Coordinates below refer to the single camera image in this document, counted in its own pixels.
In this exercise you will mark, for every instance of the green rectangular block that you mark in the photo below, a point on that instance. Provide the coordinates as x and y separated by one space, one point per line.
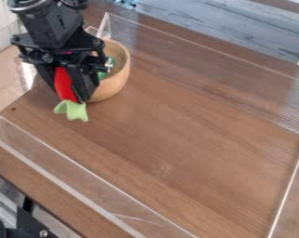
109 65

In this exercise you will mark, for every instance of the clear acrylic tray wall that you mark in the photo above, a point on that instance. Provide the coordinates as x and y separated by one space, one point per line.
186 156

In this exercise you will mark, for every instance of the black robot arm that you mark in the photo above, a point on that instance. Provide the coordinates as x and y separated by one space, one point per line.
66 54

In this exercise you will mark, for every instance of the black metal bracket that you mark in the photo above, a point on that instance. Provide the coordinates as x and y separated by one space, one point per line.
28 226

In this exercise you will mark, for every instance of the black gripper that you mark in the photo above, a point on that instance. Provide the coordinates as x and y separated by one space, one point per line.
56 40

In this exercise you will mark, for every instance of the wooden bowl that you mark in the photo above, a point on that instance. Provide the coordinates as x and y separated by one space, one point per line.
114 80

